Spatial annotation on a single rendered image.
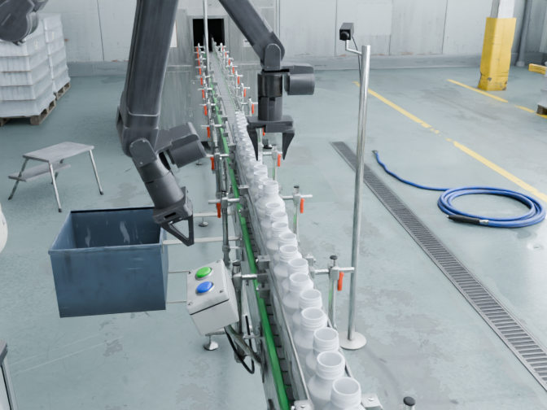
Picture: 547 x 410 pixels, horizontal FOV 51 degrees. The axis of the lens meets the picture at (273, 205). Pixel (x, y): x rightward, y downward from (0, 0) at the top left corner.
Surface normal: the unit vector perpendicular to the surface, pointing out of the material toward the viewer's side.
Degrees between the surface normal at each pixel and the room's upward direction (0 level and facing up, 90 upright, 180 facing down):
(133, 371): 0
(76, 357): 0
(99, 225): 90
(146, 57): 113
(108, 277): 90
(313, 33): 90
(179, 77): 90
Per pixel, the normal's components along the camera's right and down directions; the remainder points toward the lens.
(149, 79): 0.39, 0.68
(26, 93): 0.18, 0.36
